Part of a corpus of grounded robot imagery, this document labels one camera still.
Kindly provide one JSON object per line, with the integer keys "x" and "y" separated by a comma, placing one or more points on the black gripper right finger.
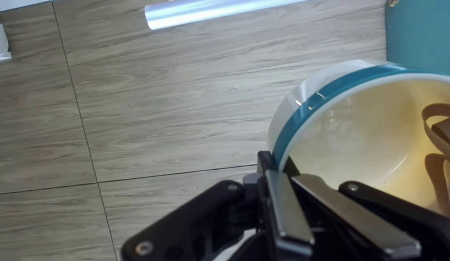
{"x": 387, "y": 238}

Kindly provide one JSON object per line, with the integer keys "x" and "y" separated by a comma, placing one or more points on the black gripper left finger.
{"x": 287, "y": 228}

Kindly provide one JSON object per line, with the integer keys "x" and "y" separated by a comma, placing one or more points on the white bowl with teal stripe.
{"x": 372, "y": 122}

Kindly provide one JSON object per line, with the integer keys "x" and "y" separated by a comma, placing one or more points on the silver toy faucet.
{"x": 182, "y": 12}

